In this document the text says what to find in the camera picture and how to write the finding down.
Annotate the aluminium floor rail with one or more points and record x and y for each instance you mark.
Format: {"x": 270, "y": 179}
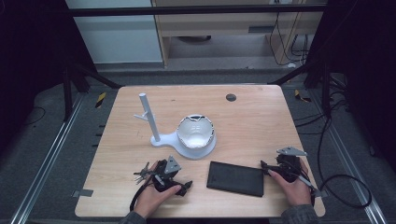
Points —
{"x": 351, "y": 161}
{"x": 46, "y": 158}

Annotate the grey round table grommet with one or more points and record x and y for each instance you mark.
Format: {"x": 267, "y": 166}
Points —
{"x": 231, "y": 97}

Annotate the person's right hand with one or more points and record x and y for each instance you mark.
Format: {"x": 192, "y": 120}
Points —
{"x": 294, "y": 191}

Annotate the black horizontal frame bar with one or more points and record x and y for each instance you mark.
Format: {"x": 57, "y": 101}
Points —
{"x": 186, "y": 10}

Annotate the yellow and black tape strip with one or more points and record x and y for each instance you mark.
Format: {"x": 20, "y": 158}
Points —
{"x": 100, "y": 99}
{"x": 301, "y": 96}

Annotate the bunch of metal keys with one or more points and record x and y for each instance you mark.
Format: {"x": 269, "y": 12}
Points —
{"x": 142, "y": 173}

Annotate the white stand with hook pole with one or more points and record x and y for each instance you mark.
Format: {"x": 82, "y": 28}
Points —
{"x": 151, "y": 119}

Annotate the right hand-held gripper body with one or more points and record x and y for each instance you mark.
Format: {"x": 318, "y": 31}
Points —
{"x": 289, "y": 168}

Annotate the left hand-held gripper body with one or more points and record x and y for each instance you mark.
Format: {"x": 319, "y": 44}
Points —
{"x": 162, "y": 179}

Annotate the white cabinet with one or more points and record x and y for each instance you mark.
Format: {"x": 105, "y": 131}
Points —
{"x": 118, "y": 37}

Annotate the black slanted frame strut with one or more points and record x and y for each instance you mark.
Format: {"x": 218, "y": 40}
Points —
{"x": 93, "y": 76}
{"x": 299, "y": 73}

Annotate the black curtain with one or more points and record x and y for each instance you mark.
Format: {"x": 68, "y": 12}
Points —
{"x": 364, "y": 62}
{"x": 31, "y": 62}

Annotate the person's left hand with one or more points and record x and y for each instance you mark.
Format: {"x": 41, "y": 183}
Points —
{"x": 152, "y": 199}

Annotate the grey tape strip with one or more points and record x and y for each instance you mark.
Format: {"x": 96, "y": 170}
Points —
{"x": 322, "y": 193}
{"x": 82, "y": 193}

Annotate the light wooden desk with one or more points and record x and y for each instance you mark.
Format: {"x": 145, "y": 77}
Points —
{"x": 218, "y": 25}

